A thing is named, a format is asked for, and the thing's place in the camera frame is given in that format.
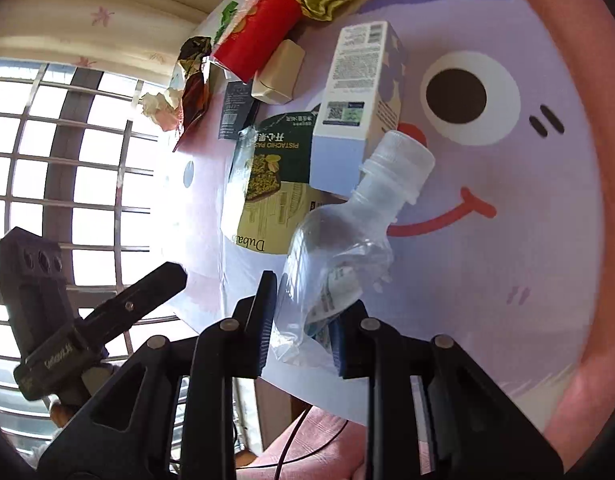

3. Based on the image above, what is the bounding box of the blue white carton box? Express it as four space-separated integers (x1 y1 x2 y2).
309 21 407 198

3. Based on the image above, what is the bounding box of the green pistachio snack package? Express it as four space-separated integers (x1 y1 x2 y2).
222 111 349 257

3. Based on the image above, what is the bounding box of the cartoon printed table cover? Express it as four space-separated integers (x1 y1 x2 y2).
165 0 606 427

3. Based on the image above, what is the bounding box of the white tissue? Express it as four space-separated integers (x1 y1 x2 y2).
140 87 185 132

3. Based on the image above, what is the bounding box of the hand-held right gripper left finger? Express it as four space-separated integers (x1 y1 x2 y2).
38 270 279 480

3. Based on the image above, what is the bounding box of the floral beige curtain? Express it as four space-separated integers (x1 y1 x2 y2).
0 0 269 70

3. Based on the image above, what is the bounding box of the dark brown foil wrapper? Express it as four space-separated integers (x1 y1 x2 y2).
172 36 214 153

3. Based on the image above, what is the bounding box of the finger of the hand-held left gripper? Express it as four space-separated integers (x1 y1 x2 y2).
79 261 189 352

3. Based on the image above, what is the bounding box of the thin black cable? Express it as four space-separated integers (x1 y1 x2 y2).
274 404 349 480

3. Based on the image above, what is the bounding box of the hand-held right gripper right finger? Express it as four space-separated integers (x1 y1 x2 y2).
329 299 565 480

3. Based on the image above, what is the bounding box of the beige small box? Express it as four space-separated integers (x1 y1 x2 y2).
250 39 307 106

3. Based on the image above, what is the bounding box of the green white packet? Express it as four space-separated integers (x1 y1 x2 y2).
216 0 244 42

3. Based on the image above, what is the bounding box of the clear crushed plastic bottle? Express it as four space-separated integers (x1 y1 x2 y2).
272 130 436 367

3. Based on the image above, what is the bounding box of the small black box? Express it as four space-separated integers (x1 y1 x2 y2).
218 80 261 141

